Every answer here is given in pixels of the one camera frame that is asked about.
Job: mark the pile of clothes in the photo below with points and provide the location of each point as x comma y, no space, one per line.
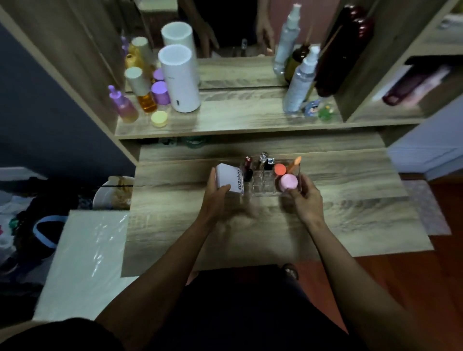
32,224

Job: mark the amber bottle beige cap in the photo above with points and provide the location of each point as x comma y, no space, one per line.
141,88

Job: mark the white cosmetic box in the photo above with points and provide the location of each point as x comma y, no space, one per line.
231,175

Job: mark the white cylinder container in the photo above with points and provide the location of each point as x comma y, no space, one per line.
179,79

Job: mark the patterned rug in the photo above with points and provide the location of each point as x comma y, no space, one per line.
426,208

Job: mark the dark red lipstick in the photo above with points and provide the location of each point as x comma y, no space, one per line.
247,170

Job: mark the clear acrylic organizer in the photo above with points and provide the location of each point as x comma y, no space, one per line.
262,182

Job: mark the small blue figurine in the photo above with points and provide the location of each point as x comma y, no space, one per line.
311,107

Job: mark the brown diffuser bottle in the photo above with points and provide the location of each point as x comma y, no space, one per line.
293,63

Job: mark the purple cap jar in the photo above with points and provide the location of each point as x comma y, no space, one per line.
160,93

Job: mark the small green figurine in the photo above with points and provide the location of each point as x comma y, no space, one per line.
326,112

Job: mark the dark purple pouch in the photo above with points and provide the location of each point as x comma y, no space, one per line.
401,88

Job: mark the green container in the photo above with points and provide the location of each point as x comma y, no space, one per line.
195,141

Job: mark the pink pouch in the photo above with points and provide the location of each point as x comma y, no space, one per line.
428,85

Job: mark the person's left forearm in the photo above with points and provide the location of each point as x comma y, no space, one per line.
162,282

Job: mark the person's right thumb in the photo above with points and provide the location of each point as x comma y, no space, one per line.
294,197

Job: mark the person's left thumb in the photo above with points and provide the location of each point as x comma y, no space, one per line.
224,190

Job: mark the yellow round jar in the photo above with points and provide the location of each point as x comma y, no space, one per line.
159,119

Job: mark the white plastic-wrapped stool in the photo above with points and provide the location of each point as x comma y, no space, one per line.
86,260

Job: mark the person's right hand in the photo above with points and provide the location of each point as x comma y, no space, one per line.
309,206

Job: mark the white drawer cabinet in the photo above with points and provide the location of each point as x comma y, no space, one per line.
428,144

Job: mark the person's left hand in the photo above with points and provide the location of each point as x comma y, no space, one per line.
219,208

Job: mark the wooden vanity table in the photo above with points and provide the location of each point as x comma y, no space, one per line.
343,202

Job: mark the white bowl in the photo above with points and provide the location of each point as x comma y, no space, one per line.
112,195

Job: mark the purple pump bottle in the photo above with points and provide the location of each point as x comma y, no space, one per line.
123,105

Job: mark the orange makeup tube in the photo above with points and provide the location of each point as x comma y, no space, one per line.
294,164

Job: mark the small glass silver-cap bottle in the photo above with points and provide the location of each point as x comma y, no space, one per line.
263,161

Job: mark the clear spray bottle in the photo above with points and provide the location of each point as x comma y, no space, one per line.
301,83

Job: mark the pink round jar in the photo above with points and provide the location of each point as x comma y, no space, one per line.
288,182

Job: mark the dark brown tall bottle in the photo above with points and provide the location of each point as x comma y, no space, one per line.
342,54

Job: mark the person's right forearm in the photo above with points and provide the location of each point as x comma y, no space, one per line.
358,289

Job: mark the person's black shorts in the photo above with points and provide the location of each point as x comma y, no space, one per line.
235,311

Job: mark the mirror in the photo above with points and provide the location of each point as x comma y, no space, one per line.
235,32

